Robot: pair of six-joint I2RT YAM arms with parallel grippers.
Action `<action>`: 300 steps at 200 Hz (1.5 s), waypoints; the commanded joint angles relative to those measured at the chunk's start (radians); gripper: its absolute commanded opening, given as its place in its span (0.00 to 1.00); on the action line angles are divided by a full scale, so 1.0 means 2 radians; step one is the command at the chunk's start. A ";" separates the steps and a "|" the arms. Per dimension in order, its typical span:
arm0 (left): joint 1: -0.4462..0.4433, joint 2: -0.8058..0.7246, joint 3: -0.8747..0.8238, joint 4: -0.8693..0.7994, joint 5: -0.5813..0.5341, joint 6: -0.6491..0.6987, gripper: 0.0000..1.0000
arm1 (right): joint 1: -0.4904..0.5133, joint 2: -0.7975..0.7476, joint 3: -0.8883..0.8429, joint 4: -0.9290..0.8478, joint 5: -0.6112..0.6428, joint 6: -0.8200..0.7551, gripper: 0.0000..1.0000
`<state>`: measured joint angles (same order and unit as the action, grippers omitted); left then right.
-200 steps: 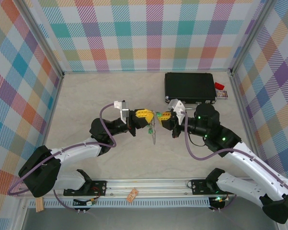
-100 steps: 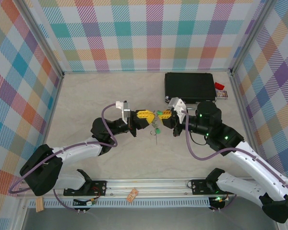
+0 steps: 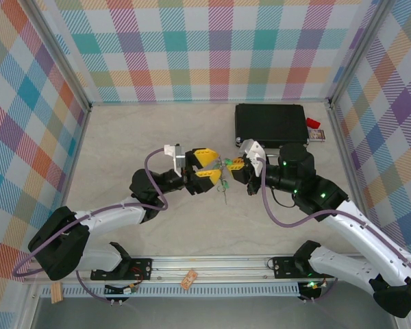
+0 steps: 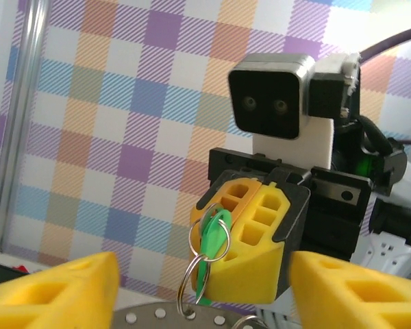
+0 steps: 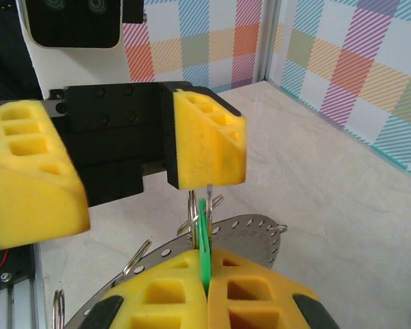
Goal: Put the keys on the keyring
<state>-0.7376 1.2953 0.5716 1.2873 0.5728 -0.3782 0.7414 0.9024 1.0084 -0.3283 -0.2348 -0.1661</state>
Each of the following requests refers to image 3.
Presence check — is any black carrying case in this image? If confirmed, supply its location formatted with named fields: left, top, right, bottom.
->
left=235, top=103, right=312, bottom=150

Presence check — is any wooden block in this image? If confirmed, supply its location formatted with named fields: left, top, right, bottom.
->
left=50, top=282, right=64, bottom=304

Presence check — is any aluminium frame floor bar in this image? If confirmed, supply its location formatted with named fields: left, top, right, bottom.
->
left=327, top=104, right=411, bottom=329
left=18, top=106, right=92, bottom=329

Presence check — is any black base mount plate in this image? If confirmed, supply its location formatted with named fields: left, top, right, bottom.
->
left=272, top=256, right=336, bottom=279
left=90, top=256, right=154, bottom=282

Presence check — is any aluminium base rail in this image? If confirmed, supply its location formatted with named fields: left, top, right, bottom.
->
left=23, top=255, right=333, bottom=284

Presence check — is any slotted cable tray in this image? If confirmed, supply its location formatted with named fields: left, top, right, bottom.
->
left=40, top=282, right=301, bottom=299

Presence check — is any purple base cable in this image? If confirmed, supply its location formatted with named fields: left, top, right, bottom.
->
left=75, top=270, right=124, bottom=305
left=298, top=273, right=340, bottom=305

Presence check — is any aluminium frame post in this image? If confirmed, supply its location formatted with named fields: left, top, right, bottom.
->
left=326, top=0, right=395, bottom=108
left=29, top=0, right=92, bottom=111

